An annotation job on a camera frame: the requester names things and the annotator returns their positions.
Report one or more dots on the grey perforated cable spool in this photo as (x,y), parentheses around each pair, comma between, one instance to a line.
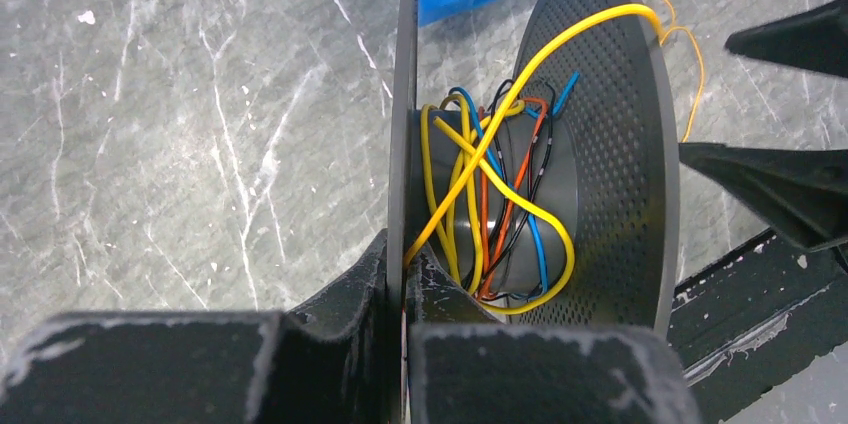
(612,180)

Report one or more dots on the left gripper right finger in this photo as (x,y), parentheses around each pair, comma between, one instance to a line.
(466,367)

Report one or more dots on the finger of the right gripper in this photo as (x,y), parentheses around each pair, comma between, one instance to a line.
(801,195)
(815,40)

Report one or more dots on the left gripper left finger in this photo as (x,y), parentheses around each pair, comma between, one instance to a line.
(320,362)

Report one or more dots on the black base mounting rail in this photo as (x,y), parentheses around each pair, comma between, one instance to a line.
(755,318)

